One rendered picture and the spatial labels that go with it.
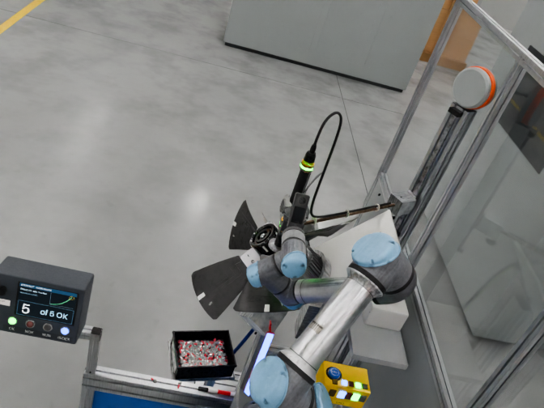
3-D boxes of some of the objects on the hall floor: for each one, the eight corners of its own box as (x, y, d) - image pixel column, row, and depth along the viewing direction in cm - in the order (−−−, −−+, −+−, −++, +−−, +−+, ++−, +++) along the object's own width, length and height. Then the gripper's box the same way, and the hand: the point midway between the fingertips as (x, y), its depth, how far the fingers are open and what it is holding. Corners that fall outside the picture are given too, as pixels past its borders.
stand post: (235, 411, 281) (284, 287, 231) (234, 427, 274) (284, 302, 224) (227, 410, 281) (274, 285, 231) (225, 425, 273) (274, 300, 223)
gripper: (271, 245, 173) (273, 206, 191) (306, 252, 175) (303, 214, 192) (278, 224, 169) (279, 187, 186) (314, 232, 170) (311, 194, 188)
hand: (294, 196), depth 187 cm, fingers closed on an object, 4 cm apart
